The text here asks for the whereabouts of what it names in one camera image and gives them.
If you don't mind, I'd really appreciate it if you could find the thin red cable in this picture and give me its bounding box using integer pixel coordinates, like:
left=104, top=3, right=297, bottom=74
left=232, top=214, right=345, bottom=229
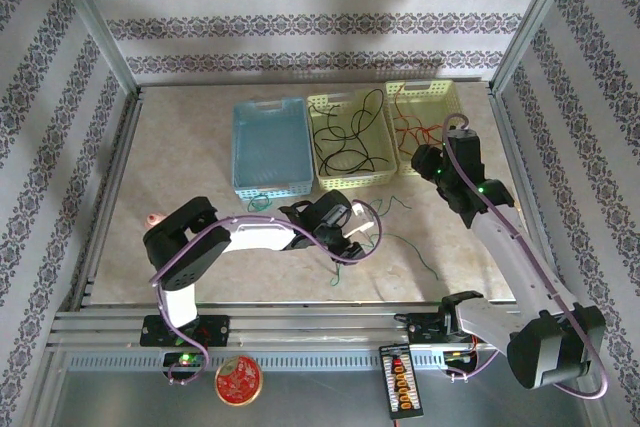
left=391, top=84, right=416, bottom=121
left=397, top=116, right=446, bottom=158

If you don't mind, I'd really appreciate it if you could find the thin black cable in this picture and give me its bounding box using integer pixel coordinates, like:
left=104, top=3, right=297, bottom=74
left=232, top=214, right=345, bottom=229
left=317, top=131, right=376, bottom=176
left=307, top=88, right=386, bottom=148

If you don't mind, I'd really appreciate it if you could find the yellow-green plastic basket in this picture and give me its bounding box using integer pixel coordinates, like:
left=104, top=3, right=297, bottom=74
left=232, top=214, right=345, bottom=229
left=383, top=79, right=476, bottom=178

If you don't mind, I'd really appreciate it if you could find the pale yellow plastic basket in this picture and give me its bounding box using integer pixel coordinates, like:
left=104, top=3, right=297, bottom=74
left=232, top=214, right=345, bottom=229
left=305, top=89, right=399, bottom=193

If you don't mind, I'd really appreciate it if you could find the blue plastic basket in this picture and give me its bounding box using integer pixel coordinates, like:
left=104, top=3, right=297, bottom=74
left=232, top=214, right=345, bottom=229
left=231, top=98, right=317, bottom=201

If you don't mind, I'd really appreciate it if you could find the black power distribution board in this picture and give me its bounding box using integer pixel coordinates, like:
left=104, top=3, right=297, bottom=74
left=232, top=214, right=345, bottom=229
left=379, top=344, right=425, bottom=419

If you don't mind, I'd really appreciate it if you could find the small controller board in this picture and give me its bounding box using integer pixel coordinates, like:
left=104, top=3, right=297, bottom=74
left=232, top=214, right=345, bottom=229
left=162, top=351, right=209, bottom=373
left=442, top=349, right=479, bottom=373

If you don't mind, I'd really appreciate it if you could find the red round tin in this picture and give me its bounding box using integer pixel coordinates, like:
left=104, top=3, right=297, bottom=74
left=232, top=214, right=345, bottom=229
left=214, top=355, right=264, bottom=407

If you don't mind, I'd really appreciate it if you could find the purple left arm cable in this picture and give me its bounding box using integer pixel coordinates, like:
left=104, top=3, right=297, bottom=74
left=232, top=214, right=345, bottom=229
left=148, top=199, right=385, bottom=387

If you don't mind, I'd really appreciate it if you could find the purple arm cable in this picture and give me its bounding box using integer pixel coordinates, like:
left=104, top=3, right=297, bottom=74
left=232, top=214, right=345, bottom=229
left=442, top=114, right=610, bottom=401
left=148, top=199, right=385, bottom=387

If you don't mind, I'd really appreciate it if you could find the aluminium side rail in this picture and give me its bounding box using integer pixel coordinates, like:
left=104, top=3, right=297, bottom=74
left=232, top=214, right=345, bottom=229
left=482, top=79, right=569, bottom=306
left=69, top=86, right=146, bottom=311

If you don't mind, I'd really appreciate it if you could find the aluminium front rail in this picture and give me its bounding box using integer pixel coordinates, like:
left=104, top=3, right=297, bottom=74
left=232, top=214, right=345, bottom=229
left=47, top=302, right=589, bottom=348

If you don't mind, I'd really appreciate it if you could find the slotted metal cable duct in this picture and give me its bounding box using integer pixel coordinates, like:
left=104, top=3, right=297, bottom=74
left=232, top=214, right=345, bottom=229
left=59, top=349, right=581, bottom=373

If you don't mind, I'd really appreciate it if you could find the aluminium frame post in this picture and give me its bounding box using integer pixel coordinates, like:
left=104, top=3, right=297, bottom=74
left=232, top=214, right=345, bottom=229
left=490, top=0, right=589, bottom=96
left=39, top=0, right=141, bottom=96

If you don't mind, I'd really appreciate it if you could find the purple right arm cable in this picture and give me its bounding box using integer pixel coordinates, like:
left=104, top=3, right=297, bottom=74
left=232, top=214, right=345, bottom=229
left=442, top=114, right=610, bottom=401

